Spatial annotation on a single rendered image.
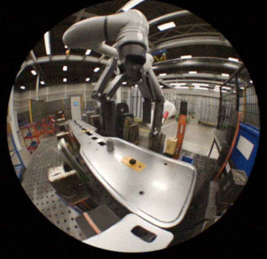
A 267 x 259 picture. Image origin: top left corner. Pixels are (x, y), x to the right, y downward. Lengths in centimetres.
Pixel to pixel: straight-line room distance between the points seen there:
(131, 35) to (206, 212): 42
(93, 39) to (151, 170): 43
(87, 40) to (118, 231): 45
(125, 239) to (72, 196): 18
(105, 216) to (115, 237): 6
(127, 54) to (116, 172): 30
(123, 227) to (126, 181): 12
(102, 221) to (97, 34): 45
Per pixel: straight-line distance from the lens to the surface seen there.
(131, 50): 22
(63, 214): 62
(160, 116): 33
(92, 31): 30
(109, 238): 19
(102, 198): 56
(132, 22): 29
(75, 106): 729
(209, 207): 24
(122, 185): 22
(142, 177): 24
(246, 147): 34
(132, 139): 48
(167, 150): 32
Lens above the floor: 118
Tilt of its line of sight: 15 degrees down
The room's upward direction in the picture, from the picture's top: straight up
